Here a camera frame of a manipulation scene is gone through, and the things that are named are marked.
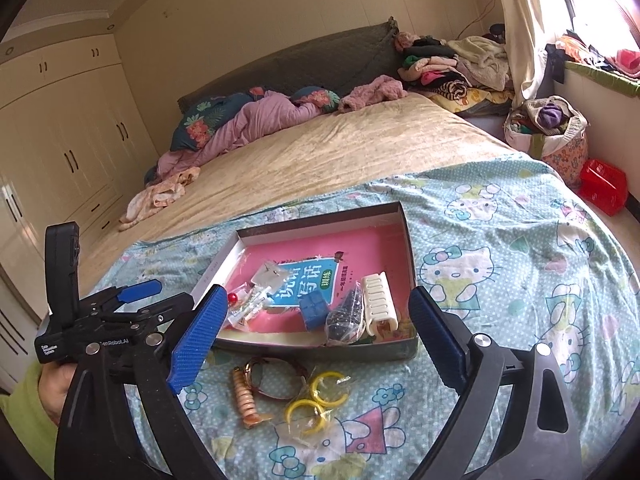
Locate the cream hair claw clip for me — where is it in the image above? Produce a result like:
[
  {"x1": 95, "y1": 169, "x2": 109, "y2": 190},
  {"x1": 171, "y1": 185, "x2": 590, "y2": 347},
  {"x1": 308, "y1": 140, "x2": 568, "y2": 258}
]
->
[{"x1": 360, "y1": 270, "x2": 400, "y2": 342}]

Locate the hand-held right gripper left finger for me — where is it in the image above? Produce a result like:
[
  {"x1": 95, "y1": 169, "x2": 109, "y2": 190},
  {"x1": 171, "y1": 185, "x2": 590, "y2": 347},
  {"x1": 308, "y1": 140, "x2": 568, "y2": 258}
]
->
[{"x1": 54, "y1": 284, "x2": 229, "y2": 480}]

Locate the pile of folded clothes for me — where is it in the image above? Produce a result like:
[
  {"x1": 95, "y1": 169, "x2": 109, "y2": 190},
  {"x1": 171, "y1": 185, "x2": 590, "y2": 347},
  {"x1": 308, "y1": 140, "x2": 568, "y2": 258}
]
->
[{"x1": 395, "y1": 29, "x2": 517, "y2": 117}]

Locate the yellow hoop earrings bag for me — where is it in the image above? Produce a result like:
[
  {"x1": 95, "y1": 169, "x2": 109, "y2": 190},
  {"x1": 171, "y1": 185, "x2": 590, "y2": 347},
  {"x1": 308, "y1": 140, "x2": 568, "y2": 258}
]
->
[{"x1": 272, "y1": 364, "x2": 359, "y2": 447}]

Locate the window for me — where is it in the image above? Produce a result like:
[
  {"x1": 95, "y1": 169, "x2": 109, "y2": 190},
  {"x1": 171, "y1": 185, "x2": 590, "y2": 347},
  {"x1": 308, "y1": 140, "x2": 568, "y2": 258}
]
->
[{"x1": 545, "y1": 0, "x2": 640, "y2": 57}]

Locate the shallow cardboard box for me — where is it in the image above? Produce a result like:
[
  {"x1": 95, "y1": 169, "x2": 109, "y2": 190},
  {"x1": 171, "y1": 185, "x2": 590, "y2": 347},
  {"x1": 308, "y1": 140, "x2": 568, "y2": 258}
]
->
[{"x1": 191, "y1": 201, "x2": 420, "y2": 364}]

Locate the cream wardrobe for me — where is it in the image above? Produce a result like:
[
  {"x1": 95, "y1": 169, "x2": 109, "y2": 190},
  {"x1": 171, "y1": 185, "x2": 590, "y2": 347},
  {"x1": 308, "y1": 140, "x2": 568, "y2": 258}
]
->
[{"x1": 0, "y1": 10, "x2": 159, "y2": 392}]

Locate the blue cube box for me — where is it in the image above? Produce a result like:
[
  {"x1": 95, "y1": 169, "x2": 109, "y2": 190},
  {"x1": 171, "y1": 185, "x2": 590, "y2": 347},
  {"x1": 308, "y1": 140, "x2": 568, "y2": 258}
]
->
[{"x1": 298, "y1": 292, "x2": 335, "y2": 332}]

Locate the orange spiral hair tie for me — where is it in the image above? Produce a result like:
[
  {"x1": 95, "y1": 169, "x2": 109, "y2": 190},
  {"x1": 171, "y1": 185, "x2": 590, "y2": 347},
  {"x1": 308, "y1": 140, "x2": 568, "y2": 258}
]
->
[{"x1": 230, "y1": 365, "x2": 274, "y2": 429}]

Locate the floral laundry bag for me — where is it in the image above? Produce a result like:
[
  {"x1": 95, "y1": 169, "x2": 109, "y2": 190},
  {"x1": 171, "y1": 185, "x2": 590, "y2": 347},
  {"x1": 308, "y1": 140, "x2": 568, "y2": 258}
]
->
[{"x1": 503, "y1": 95, "x2": 590, "y2": 177}]

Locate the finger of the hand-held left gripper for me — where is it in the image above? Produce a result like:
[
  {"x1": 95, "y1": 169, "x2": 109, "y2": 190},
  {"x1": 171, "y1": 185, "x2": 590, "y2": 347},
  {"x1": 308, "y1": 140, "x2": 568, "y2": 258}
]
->
[
  {"x1": 100, "y1": 294, "x2": 196, "y2": 335},
  {"x1": 82, "y1": 280, "x2": 164, "y2": 312}
]

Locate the cream curtain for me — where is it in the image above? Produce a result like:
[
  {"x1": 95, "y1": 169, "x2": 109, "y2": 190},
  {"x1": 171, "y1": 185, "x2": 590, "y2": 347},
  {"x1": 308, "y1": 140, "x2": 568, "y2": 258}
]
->
[{"x1": 492, "y1": 0, "x2": 567, "y2": 112}]

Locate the black glitter hair clip bag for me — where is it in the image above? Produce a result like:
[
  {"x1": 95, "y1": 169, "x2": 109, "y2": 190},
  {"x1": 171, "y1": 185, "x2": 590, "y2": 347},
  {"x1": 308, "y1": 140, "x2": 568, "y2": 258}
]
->
[{"x1": 324, "y1": 281, "x2": 369, "y2": 347}]

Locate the pale pink garment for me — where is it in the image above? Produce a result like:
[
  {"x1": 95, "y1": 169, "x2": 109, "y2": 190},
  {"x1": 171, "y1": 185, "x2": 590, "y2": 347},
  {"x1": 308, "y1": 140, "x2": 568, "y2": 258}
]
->
[{"x1": 119, "y1": 166, "x2": 202, "y2": 233}]

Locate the pink quilt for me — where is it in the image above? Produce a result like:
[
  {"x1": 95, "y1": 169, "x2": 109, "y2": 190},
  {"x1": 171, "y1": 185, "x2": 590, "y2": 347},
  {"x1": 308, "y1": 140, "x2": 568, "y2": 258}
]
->
[{"x1": 145, "y1": 90, "x2": 322, "y2": 187}]

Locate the dark hanging cloth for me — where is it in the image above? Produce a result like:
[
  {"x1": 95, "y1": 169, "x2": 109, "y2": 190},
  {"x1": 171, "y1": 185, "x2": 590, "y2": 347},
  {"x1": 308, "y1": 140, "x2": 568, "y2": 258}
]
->
[{"x1": 545, "y1": 43, "x2": 566, "y2": 85}]

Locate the beige bedspread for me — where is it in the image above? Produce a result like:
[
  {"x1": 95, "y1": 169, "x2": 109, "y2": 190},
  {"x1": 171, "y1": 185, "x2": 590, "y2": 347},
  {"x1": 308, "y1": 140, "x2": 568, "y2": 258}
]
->
[{"x1": 75, "y1": 92, "x2": 527, "y2": 302}]

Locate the person's left forearm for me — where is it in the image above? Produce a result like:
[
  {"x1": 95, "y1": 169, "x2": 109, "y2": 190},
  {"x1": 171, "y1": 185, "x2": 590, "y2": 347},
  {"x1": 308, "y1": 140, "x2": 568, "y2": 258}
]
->
[{"x1": 0, "y1": 360, "x2": 59, "y2": 479}]

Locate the pink book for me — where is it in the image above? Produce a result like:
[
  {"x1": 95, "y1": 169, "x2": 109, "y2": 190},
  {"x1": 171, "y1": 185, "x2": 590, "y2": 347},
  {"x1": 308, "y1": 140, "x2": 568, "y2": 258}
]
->
[{"x1": 219, "y1": 224, "x2": 417, "y2": 335}]

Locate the cartoon cat printed blanket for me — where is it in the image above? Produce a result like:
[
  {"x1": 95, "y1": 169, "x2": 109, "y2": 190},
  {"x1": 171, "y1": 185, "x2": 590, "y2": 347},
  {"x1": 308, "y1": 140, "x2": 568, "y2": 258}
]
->
[{"x1": 85, "y1": 157, "x2": 640, "y2": 480}]

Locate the dark floral pillow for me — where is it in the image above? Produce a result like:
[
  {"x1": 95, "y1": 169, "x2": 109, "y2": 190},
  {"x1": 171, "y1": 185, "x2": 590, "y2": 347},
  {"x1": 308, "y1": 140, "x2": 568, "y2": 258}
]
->
[{"x1": 170, "y1": 86, "x2": 342, "y2": 154}]

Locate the person's left hand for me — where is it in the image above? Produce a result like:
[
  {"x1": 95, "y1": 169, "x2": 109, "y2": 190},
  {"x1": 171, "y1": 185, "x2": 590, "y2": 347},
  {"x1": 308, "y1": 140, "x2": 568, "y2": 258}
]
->
[{"x1": 39, "y1": 362, "x2": 77, "y2": 429}]

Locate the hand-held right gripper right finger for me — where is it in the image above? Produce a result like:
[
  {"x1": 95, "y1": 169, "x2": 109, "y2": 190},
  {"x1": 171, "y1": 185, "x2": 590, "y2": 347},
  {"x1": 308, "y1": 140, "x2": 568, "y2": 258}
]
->
[{"x1": 408, "y1": 285, "x2": 584, "y2": 480}]

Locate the grey-green headboard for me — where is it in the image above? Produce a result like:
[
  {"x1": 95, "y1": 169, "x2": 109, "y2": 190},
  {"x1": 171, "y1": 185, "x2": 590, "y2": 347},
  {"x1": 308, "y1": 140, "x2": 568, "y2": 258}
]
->
[{"x1": 177, "y1": 17, "x2": 402, "y2": 117}]

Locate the pink fuzzy garment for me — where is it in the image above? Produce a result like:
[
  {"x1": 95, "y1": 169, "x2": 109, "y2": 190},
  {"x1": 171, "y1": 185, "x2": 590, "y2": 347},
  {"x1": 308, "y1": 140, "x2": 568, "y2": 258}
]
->
[{"x1": 337, "y1": 74, "x2": 409, "y2": 114}]

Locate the red and orange clothes heap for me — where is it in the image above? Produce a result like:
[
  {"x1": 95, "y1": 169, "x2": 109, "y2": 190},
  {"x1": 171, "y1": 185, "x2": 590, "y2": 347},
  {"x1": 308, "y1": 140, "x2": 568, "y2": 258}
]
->
[{"x1": 555, "y1": 30, "x2": 640, "y2": 81}]

